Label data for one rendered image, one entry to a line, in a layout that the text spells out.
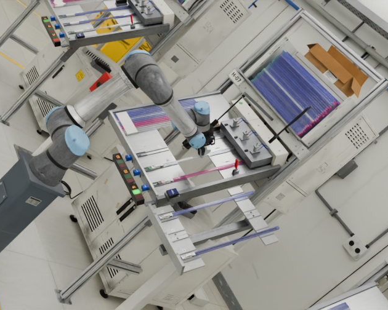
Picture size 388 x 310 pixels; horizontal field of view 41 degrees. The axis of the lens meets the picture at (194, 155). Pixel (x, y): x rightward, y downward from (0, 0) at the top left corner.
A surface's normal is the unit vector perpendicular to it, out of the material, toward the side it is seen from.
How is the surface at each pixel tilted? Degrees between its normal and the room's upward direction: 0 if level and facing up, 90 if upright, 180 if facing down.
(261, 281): 90
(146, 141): 44
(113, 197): 90
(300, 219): 89
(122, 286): 90
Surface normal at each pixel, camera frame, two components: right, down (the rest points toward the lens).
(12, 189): -0.55, -0.38
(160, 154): 0.14, -0.72
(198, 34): 0.44, 0.66
